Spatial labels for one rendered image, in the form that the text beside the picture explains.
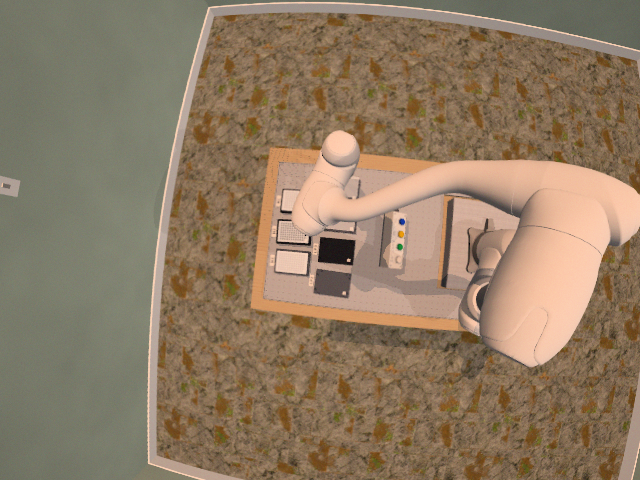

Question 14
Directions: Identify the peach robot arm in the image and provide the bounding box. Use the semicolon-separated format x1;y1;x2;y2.
291;130;640;367

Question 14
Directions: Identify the black flat plate holder with corner posts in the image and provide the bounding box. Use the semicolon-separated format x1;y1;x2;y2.
318;237;355;265

